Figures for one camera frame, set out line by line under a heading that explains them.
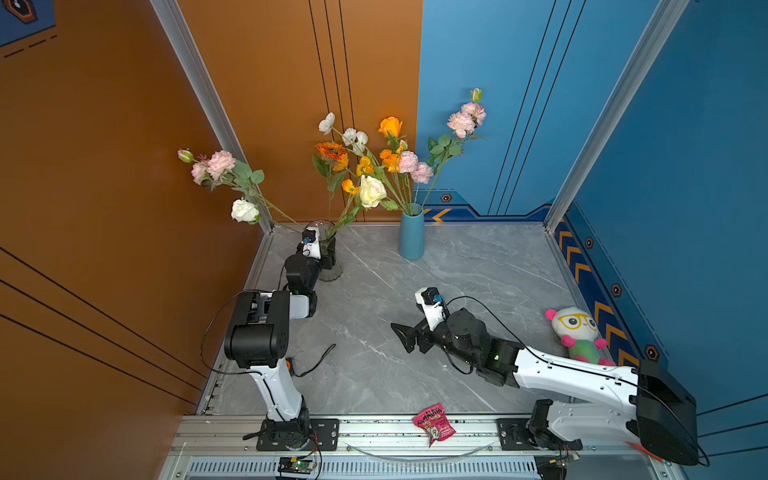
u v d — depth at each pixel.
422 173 0.91
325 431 0.74
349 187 0.71
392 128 0.89
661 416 0.40
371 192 0.67
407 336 0.67
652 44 0.74
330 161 0.81
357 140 0.90
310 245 0.80
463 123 0.77
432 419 0.76
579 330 0.85
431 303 0.62
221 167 0.70
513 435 0.72
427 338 0.65
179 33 0.72
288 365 0.83
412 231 1.00
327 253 0.87
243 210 0.65
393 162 0.83
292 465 0.71
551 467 0.70
